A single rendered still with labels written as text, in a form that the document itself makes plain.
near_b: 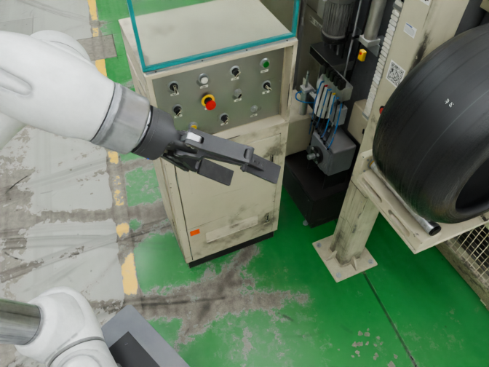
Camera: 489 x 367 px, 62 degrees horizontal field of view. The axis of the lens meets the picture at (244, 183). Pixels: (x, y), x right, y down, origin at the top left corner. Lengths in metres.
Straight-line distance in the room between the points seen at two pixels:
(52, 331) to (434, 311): 1.84
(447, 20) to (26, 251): 2.34
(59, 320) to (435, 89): 1.13
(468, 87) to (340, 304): 1.42
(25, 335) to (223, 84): 1.00
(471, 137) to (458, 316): 1.46
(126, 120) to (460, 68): 0.87
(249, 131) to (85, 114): 1.18
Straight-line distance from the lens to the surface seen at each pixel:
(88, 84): 0.55
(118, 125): 0.56
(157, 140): 0.58
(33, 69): 0.54
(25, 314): 1.16
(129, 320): 1.53
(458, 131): 1.12
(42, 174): 3.03
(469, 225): 1.69
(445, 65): 1.20
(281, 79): 1.64
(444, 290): 2.48
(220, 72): 1.49
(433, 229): 1.46
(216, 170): 0.74
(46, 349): 1.21
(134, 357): 1.40
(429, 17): 1.36
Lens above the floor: 2.02
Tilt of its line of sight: 50 degrees down
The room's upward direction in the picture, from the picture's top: straight up
